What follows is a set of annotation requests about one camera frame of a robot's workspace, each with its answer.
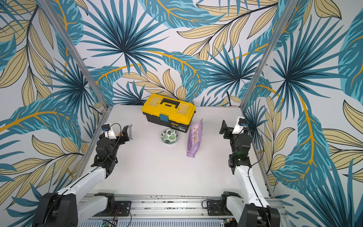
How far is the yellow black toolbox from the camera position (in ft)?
3.11

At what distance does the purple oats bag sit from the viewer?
829 millimetres

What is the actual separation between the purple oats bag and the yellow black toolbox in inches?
2.9
